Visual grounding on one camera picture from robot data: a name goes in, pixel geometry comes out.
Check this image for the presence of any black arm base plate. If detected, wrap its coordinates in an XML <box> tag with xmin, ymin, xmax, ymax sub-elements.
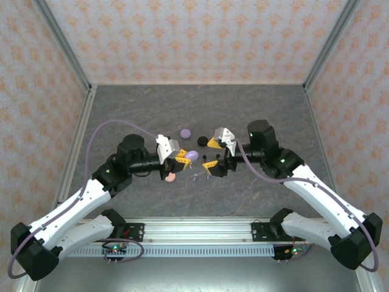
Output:
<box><xmin>120</xmin><ymin>223</ymin><xmax>145</xmax><ymax>243</ymax></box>
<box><xmin>251</xmin><ymin>221</ymin><xmax>283</xmax><ymax>243</ymax></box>

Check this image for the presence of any aluminium frame post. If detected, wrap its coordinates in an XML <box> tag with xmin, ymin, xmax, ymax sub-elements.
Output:
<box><xmin>303</xmin><ymin>0</ymin><xmax>365</xmax><ymax>92</ymax></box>
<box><xmin>31</xmin><ymin>0</ymin><xmax>94</xmax><ymax>94</ymax></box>

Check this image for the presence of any controller board with LED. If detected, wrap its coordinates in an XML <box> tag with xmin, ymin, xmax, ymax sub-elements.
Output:
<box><xmin>102</xmin><ymin>245</ymin><xmax>128</xmax><ymax>264</ymax></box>
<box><xmin>272</xmin><ymin>245</ymin><xmax>311</xmax><ymax>262</ymax></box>

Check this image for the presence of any wide aluminium mounting rail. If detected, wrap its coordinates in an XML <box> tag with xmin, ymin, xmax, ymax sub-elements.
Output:
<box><xmin>75</xmin><ymin>216</ymin><xmax>332</xmax><ymax>245</ymax></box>

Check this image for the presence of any grey metal sheet panel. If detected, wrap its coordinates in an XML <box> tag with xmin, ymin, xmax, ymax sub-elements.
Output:
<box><xmin>33</xmin><ymin>256</ymin><xmax>362</xmax><ymax>292</ymax></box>

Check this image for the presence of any aluminium table edge rail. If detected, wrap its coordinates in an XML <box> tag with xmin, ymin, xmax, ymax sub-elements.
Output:
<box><xmin>53</xmin><ymin>85</ymin><xmax>98</xmax><ymax>210</ymax></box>
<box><xmin>303</xmin><ymin>85</ymin><xmax>343</xmax><ymax>201</ymax></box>

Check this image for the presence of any grey slotted cable duct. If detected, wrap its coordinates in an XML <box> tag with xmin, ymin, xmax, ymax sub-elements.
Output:
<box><xmin>65</xmin><ymin>245</ymin><xmax>276</xmax><ymax>259</ymax></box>

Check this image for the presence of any short aluminium frame rail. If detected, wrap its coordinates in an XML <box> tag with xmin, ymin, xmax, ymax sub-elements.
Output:
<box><xmin>355</xmin><ymin>267</ymin><xmax>376</xmax><ymax>292</ymax></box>
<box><xmin>16</xmin><ymin>275</ymin><xmax>39</xmax><ymax>292</ymax></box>

